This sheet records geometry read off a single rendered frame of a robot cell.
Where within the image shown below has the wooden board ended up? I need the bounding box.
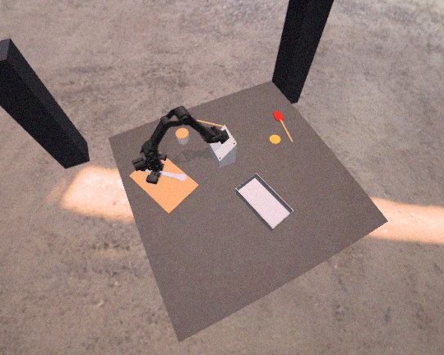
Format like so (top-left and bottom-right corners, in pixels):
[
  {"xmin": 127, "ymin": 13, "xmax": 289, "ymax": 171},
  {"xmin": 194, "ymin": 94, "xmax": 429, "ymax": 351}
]
[{"xmin": 130, "ymin": 158, "xmax": 199, "ymax": 214}]

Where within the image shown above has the orange round disc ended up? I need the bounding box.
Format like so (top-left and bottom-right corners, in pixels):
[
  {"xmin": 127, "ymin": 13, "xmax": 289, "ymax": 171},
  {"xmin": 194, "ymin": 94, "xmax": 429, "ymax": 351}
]
[{"xmin": 270, "ymin": 135, "xmax": 280, "ymax": 145}]

